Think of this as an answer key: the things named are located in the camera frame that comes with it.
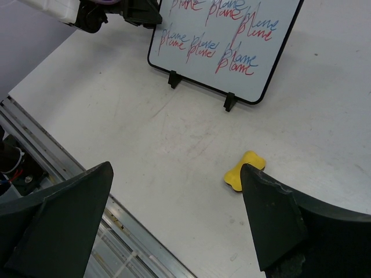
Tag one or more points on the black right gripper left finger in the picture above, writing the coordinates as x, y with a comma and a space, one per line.
51, 233

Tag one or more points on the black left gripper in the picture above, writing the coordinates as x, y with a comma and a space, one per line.
92, 14

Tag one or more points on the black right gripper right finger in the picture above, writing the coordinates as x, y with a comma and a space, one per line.
297, 235

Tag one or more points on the yellow bone-shaped eraser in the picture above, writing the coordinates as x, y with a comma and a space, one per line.
233, 177

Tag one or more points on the whiteboard with black frame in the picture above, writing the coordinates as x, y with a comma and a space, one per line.
227, 46

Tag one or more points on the black whiteboard stand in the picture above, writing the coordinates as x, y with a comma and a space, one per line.
175, 79

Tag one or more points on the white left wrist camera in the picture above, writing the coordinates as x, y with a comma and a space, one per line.
65, 11

